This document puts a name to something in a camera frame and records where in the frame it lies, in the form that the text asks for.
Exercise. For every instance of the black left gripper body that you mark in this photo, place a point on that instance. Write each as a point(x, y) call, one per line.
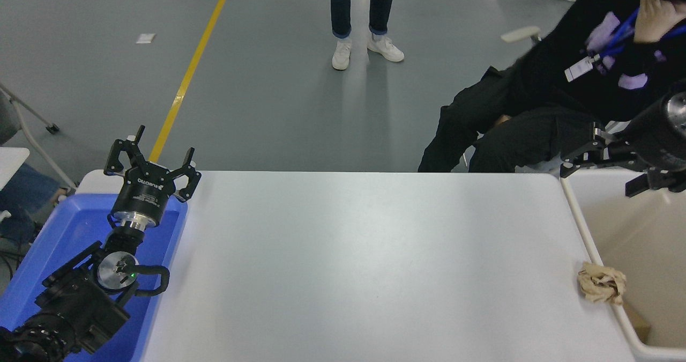
point(144, 193)

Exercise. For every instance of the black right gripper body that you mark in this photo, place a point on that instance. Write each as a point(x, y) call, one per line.
point(654, 142)

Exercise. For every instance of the person's right hand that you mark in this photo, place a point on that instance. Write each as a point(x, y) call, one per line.
point(502, 120)

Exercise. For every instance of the person's left hand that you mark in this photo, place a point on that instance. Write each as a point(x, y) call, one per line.
point(656, 19)

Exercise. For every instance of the large pale bin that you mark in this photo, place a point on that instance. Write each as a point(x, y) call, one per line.
point(643, 244)

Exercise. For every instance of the blue plastic tray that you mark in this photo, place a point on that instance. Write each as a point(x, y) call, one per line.
point(69, 228)

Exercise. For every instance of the white side table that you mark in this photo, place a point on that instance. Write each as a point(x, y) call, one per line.
point(10, 161)

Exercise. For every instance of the white paper scrap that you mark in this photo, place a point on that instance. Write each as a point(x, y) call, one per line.
point(145, 38)

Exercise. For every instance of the crumpled tan paper ball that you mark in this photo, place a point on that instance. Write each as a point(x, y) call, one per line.
point(601, 282)

